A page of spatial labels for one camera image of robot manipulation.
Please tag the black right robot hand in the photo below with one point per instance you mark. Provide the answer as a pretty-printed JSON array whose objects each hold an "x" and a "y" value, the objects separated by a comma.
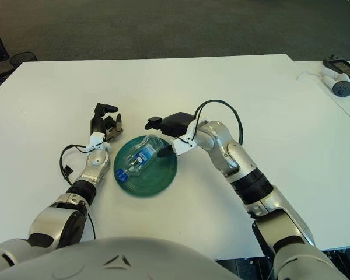
[{"x": 178, "y": 124}]

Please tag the grey robot torso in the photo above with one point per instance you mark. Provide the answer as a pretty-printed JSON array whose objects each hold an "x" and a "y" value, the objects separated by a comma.
[{"x": 119, "y": 262}]

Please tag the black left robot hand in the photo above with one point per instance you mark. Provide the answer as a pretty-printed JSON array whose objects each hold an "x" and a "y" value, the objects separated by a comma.
[{"x": 97, "y": 122}]

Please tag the black handheld device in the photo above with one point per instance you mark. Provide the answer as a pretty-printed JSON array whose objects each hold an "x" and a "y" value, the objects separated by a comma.
[{"x": 342, "y": 67}]

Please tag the white handheld controller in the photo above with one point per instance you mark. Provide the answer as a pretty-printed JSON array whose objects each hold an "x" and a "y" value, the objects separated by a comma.
[{"x": 342, "y": 88}]

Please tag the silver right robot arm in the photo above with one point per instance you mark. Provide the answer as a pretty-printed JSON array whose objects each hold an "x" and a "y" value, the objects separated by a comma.
[{"x": 230, "y": 151}]

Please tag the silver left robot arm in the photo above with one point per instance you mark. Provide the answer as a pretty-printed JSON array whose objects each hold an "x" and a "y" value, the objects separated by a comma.
[{"x": 96, "y": 166}]

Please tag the clear plastic bottle blue cap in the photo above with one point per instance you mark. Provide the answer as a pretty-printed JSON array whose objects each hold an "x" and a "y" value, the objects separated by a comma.
[{"x": 140, "y": 157}]

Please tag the green ribbed plate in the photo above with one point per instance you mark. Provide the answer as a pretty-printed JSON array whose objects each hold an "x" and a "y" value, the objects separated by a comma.
[{"x": 160, "y": 178}]

